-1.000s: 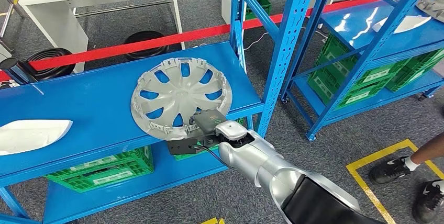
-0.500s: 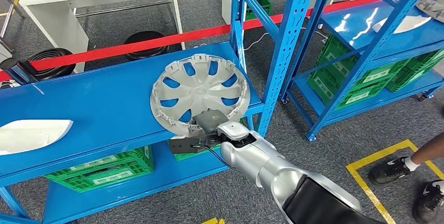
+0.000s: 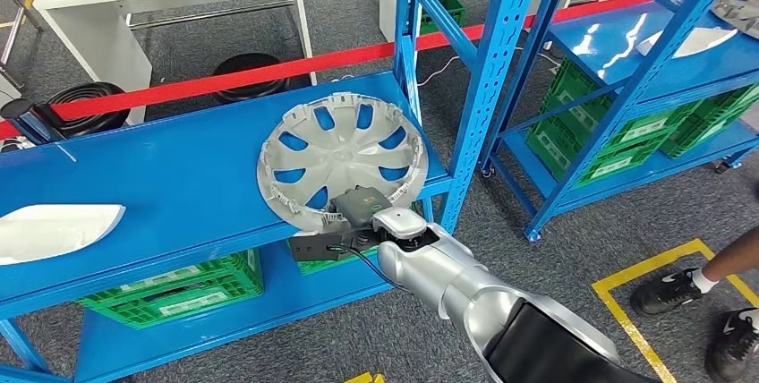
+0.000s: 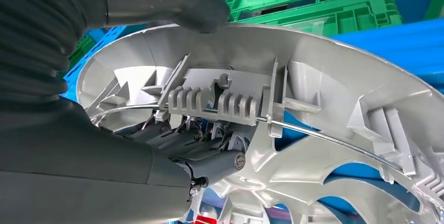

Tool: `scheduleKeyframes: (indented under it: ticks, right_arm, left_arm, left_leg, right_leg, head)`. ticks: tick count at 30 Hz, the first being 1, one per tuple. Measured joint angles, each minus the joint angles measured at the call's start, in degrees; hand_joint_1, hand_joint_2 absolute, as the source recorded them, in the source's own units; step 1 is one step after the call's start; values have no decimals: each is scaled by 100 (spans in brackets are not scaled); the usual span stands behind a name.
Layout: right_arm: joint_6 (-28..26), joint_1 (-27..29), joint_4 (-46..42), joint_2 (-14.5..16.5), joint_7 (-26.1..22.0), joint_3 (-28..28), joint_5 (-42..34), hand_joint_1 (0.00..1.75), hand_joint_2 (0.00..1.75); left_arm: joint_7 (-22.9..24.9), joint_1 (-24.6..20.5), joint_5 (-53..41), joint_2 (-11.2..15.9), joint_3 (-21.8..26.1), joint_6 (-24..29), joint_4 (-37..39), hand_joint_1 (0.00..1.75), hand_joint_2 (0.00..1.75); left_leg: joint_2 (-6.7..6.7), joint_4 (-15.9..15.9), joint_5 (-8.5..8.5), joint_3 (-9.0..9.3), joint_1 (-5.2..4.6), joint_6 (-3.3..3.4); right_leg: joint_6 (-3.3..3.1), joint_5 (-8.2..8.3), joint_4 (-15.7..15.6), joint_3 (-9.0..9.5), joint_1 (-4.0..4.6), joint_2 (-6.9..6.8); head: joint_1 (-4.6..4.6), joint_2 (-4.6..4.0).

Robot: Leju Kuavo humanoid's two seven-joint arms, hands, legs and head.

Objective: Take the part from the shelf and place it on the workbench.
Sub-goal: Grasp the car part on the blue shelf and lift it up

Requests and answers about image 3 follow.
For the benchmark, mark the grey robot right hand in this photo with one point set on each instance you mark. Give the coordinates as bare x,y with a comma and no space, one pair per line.
362,205

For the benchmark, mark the silver plastic wheel hubcap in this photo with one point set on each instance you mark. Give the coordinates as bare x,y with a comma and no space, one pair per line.
741,7
344,155

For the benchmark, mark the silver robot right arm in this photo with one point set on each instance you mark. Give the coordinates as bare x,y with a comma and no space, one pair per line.
450,273

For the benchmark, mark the blue metal shelf rack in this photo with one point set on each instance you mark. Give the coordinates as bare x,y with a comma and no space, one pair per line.
665,60
148,179

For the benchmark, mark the yellow floor tape square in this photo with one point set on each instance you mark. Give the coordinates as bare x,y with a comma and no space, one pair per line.
646,262
363,378

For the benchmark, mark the red barrier belt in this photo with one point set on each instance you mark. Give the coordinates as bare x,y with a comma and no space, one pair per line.
237,78

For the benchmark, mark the black round tyre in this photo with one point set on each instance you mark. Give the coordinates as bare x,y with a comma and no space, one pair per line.
89,96
249,63

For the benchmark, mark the white curved plastic panel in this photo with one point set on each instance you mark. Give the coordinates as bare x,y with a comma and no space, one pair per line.
53,232

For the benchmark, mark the person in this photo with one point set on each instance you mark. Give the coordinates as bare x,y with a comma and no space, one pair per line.
735,259

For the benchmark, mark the grey metal stand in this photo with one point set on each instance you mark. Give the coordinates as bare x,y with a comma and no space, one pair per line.
29,16

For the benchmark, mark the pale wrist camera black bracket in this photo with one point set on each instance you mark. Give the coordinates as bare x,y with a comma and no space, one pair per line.
314,247

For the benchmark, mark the black barrier post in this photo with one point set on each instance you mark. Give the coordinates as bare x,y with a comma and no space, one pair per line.
16,109

